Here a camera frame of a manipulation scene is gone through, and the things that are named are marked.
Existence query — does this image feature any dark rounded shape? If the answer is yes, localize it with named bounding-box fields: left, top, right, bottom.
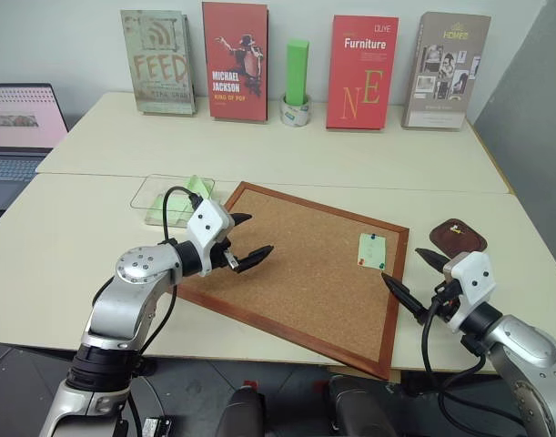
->
left=218, top=384, right=270, bottom=437
left=326, top=373, right=399, bottom=437

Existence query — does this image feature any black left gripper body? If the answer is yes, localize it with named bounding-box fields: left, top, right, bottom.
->
left=211, top=237, right=241, bottom=274

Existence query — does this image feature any pale green paper note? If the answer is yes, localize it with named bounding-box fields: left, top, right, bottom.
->
left=355, top=232, right=388, bottom=272

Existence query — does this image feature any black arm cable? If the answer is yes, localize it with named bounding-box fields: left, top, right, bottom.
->
left=420, top=281, right=489, bottom=380
left=126, top=186, right=201, bottom=365

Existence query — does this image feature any grey FEED book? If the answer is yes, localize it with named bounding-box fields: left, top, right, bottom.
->
left=119, top=9, right=198, bottom=117

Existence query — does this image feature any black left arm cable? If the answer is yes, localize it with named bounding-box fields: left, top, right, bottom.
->
left=126, top=186, right=201, bottom=365

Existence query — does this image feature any green foam block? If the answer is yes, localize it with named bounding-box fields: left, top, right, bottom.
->
left=284, top=39, right=311, bottom=107

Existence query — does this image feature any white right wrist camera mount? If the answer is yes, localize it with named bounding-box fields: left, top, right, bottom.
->
left=442, top=250, right=498, bottom=336

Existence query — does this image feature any clear plastic tray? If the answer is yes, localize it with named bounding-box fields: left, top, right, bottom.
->
left=132, top=173, right=217, bottom=228

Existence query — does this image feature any clear tape roll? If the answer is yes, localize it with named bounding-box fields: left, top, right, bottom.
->
left=278, top=92, right=314, bottom=127

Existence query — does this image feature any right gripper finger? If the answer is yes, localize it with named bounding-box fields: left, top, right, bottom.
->
left=413, top=248, right=451, bottom=274
left=380, top=271, right=430, bottom=326

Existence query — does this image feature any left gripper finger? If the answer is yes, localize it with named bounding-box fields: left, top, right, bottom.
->
left=226, top=211, right=254, bottom=229
left=234, top=245, right=276, bottom=274

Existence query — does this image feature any red Furniture book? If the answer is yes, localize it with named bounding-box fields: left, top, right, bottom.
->
left=325, top=14, right=400, bottom=134

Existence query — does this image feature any wood framed cork board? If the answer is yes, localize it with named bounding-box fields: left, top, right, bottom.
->
left=174, top=180, right=411, bottom=381

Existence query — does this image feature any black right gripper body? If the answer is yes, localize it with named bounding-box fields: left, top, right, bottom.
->
left=429, top=279, right=461, bottom=322

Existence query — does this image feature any grey laptop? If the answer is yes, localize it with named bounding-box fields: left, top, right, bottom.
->
left=0, top=82, right=70, bottom=229

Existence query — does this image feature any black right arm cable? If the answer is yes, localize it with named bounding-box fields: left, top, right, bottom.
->
left=420, top=281, right=489, bottom=380

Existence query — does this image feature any brown leather tray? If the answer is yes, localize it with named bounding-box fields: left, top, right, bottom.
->
left=428, top=218, right=489, bottom=257

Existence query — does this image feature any beige Homes book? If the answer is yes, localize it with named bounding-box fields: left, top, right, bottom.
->
left=400, top=11, right=493, bottom=131

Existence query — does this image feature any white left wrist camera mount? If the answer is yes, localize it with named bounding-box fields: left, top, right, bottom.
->
left=185, top=198, right=236, bottom=278

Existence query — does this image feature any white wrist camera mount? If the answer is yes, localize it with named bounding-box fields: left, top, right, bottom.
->
left=442, top=250, right=498, bottom=336
left=185, top=198, right=236, bottom=278

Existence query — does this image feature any red Michael Jackson book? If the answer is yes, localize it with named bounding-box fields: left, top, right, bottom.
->
left=201, top=1, right=270, bottom=124

